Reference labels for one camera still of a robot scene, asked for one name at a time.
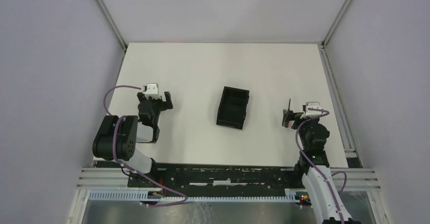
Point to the black mounting base plate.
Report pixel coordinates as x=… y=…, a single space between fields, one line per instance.
x=194 y=180

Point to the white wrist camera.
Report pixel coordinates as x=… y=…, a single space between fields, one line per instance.
x=311 y=110
x=151 y=91

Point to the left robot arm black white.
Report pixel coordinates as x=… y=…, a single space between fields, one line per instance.
x=116 y=140

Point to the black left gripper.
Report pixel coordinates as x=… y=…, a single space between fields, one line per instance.
x=156 y=102

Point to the black plastic bin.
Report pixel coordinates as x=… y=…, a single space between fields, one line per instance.
x=232 y=109

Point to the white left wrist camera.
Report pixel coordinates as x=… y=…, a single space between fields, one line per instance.
x=151 y=91

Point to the aluminium front rail frame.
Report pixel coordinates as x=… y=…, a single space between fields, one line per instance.
x=358 y=179

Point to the white slotted cable duct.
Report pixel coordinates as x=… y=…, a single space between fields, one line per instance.
x=145 y=196

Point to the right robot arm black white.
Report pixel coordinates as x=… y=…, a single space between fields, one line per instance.
x=313 y=169

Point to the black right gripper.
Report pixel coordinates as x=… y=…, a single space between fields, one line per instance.
x=295 y=117

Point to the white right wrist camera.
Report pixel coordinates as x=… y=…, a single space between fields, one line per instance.
x=311 y=110

